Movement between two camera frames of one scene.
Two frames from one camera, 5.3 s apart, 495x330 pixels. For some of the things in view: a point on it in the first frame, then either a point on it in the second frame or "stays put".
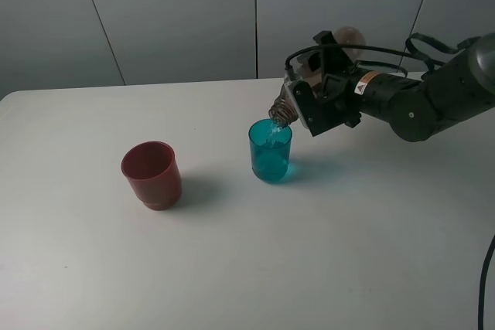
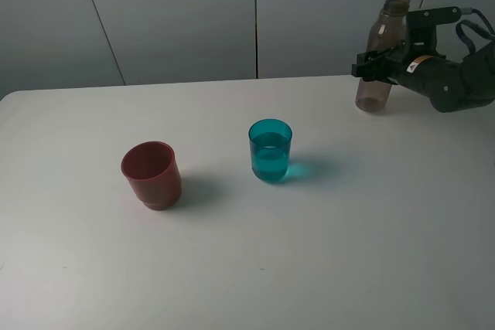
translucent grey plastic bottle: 307,68 to 389,32
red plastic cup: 153,171 stays put
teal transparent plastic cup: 270,149 stays put
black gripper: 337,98 to 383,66
